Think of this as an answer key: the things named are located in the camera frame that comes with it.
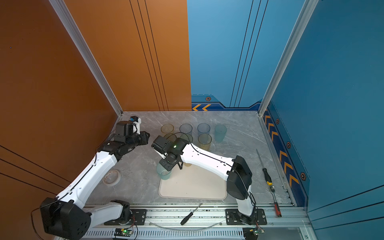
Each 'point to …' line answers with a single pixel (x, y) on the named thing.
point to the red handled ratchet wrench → (279, 214)
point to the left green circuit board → (123, 232)
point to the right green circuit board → (250, 233)
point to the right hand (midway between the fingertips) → (167, 162)
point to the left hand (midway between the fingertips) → (148, 133)
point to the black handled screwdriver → (183, 221)
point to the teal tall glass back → (220, 132)
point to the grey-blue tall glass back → (185, 128)
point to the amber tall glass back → (167, 128)
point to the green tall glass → (187, 137)
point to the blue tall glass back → (203, 128)
